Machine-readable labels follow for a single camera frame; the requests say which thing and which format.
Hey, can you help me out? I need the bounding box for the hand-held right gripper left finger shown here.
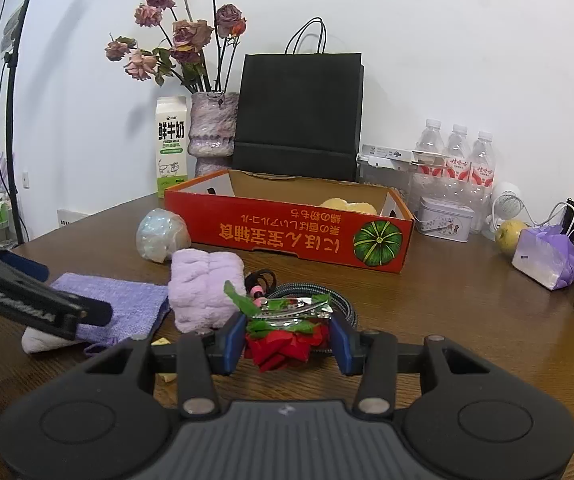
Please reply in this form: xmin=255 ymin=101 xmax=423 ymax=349
xmin=83 ymin=312 xmax=248 ymax=420

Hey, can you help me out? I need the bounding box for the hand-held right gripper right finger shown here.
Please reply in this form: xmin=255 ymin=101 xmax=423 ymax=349
xmin=329 ymin=311 xmax=492 ymax=417

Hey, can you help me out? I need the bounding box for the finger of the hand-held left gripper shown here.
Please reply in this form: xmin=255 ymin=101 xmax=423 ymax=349
xmin=0 ymin=234 xmax=50 ymax=284
xmin=27 ymin=285 xmax=114 ymax=327

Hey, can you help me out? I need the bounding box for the purple knitted pouch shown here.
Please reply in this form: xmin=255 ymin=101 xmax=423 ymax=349
xmin=49 ymin=272 xmax=171 ymax=357

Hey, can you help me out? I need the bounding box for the white cloth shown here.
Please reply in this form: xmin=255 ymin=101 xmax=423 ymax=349
xmin=21 ymin=326 xmax=70 ymax=356

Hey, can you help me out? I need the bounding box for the braided charging cable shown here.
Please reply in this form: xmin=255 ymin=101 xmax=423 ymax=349
xmin=247 ymin=282 xmax=362 ymax=333

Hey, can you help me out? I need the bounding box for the red artificial rose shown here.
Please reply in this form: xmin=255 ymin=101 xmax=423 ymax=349
xmin=223 ymin=280 xmax=335 ymax=374

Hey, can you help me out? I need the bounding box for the silver hair clip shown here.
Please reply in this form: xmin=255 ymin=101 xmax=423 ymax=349
xmin=254 ymin=296 xmax=332 ymax=320

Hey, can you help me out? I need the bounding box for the fluffy purple towel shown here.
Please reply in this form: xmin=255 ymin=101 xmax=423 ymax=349
xmin=167 ymin=248 xmax=246 ymax=334

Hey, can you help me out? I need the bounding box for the black hair tie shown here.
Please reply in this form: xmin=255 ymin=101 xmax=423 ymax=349
xmin=243 ymin=268 xmax=278 ymax=292

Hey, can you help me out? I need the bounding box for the red cardboard box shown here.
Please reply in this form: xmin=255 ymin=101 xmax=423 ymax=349
xmin=163 ymin=169 xmax=414 ymax=274

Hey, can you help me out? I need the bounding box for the plastic-wrapped ball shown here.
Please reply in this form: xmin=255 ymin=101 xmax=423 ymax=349
xmin=136 ymin=207 xmax=193 ymax=264

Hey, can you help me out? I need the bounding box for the pale yellow fruit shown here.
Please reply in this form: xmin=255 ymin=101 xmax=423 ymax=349
xmin=318 ymin=197 xmax=383 ymax=216

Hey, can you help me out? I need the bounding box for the black light stand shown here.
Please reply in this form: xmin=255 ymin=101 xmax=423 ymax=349
xmin=0 ymin=0 xmax=45 ymax=251

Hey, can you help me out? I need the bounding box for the small printed tin box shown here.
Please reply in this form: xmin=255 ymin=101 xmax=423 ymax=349
xmin=413 ymin=196 xmax=476 ymax=245

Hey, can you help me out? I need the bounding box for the clear plastic container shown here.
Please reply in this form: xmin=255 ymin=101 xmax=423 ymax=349
xmin=357 ymin=155 xmax=418 ymax=197

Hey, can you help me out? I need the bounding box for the milk carton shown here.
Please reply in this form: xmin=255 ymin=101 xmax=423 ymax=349
xmin=155 ymin=96 xmax=189 ymax=199

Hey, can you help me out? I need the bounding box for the yellow-green pear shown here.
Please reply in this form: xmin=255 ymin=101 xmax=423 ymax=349
xmin=495 ymin=219 xmax=529 ymax=261

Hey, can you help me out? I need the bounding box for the flat white box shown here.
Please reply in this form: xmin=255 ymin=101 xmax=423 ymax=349
xmin=359 ymin=143 xmax=447 ymax=171

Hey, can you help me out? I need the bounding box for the purple ceramic vase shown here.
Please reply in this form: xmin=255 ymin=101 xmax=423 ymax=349
xmin=188 ymin=91 xmax=240 ymax=178

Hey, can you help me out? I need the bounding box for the small white fan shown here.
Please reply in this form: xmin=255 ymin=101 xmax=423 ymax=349
xmin=482 ymin=181 xmax=524 ymax=241

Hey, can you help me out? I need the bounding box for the purple tissue pack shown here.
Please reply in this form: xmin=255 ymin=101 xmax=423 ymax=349
xmin=510 ymin=225 xmax=574 ymax=291

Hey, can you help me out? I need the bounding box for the plastic water bottle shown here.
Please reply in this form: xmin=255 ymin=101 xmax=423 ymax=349
xmin=418 ymin=118 xmax=445 ymax=167
xmin=470 ymin=130 xmax=498 ymax=188
xmin=446 ymin=124 xmax=472 ymax=182

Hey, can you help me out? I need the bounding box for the black paper bag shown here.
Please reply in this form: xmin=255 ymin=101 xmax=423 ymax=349
xmin=232 ymin=17 xmax=365 ymax=182

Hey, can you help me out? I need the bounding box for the dried rose bouquet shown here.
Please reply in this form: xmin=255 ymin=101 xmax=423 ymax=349
xmin=105 ymin=0 xmax=248 ymax=95

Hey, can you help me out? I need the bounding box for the white cable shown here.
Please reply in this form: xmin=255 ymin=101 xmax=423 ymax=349
xmin=516 ymin=200 xmax=574 ymax=243

